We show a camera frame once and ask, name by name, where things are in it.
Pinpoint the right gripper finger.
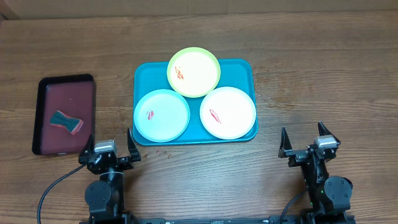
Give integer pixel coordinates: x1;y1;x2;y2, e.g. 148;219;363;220
318;121;331;136
279;127;293;156

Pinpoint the white plate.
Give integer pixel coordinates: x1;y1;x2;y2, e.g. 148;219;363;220
200;86;257;140

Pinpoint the light blue plate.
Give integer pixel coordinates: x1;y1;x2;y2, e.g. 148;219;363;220
133;89;190;143

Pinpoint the yellow-green plate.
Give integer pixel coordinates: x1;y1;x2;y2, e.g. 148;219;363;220
167;47;221;98

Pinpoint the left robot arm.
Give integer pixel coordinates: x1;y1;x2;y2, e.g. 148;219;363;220
78;129;141;224

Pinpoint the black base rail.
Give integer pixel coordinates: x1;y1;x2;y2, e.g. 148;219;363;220
79;213;356;224

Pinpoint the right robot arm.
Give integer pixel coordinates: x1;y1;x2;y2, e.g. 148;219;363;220
278;121;356;224

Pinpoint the red and green sponge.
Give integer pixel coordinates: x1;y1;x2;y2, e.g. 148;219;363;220
50;110;83;135

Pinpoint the black tray with maroon liner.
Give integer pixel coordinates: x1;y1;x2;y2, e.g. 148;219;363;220
32;73;96;156

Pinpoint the teal plastic serving tray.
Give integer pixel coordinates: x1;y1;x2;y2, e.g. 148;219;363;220
131;58;256;146

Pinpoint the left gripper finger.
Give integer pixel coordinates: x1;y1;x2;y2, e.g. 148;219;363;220
80;134;94;157
127;128;139;157

